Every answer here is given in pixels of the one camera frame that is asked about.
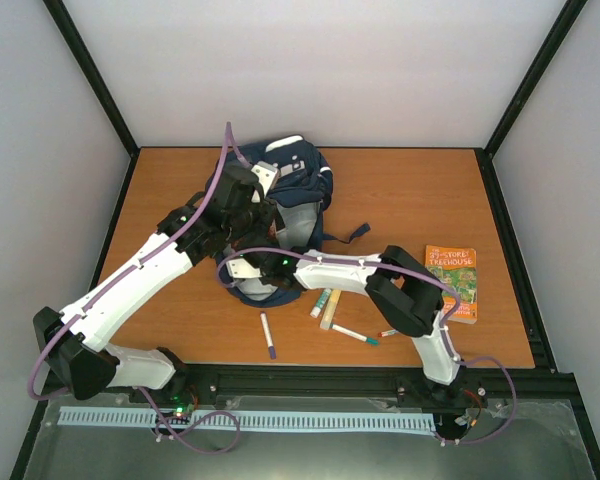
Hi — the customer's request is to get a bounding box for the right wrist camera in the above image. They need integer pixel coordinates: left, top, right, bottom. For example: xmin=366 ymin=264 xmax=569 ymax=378
xmin=226 ymin=255 xmax=261 ymax=280

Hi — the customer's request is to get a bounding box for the black frame post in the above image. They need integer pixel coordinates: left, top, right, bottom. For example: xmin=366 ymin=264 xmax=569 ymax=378
xmin=42 ymin=0 xmax=140 ymax=157
xmin=483 ymin=0 xmax=589 ymax=156

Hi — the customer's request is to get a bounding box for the navy blue backpack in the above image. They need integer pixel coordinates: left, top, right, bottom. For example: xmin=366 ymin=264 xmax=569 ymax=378
xmin=228 ymin=135 xmax=371 ymax=309

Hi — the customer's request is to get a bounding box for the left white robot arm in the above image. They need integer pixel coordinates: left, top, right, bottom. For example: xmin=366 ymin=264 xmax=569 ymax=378
xmin=33 ymin=162 xmax=279 ymax=403

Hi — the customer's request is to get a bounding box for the small circuit board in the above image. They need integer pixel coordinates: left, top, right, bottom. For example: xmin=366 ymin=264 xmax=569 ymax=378
xmin=168 ymin=393 xmax=199 ymax=418

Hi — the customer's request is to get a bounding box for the left black frame post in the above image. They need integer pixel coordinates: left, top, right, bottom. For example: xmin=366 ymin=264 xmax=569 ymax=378
xmin=42 ymin=0 xmax=140 ymax=157

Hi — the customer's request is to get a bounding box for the purple cap marker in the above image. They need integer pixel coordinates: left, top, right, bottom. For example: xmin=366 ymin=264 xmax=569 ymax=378
xmin=260 ymin=311 xmax=277 ymax=360

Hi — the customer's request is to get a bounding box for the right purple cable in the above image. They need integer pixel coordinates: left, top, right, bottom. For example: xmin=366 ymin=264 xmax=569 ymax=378
xmin=215 ymin=246 xmax=518 ymax=446

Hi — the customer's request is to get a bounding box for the red cap marker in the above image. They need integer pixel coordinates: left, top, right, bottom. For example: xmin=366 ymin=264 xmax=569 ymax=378
xmin=378 ymin=329 xmax=399 ymax=338

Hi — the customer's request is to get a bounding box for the teal cap marker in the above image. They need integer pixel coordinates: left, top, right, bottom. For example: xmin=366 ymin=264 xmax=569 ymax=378
xmin=331 ymin=324 xmax=379 ymax=346

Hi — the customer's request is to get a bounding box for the green white glue stick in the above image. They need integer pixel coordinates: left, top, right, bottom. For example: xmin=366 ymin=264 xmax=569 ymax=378
xmin=310 ymin=288 xmax=332 ymax=318

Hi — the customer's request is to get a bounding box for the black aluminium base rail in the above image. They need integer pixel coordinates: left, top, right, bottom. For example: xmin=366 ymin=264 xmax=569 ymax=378
xmin=44 ymin=362 xmax=579 ymax=416

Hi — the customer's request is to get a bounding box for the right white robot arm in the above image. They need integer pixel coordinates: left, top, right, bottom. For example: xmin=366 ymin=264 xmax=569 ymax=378
xmin=228 ymin=245 xmax=461 ymax=387

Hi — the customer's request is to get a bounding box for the yellow highlighter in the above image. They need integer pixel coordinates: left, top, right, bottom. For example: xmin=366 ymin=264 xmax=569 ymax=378
xmin=319 ymin=290 xmax=342 ymax=330

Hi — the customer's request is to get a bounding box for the light blue cable duct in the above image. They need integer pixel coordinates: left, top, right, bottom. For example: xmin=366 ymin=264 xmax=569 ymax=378
xmin=57 ymin=406 xmax=436 ymax=435

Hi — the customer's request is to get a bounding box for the right black frame post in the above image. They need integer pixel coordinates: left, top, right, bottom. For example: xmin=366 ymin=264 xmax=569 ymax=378
xmin=483 ymin=0 xmax=589 ymax=156

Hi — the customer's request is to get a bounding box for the orange Treehouse book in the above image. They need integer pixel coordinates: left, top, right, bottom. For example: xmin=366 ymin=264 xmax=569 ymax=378
xmin=425 ymin=245 xmax=478 ymax=324

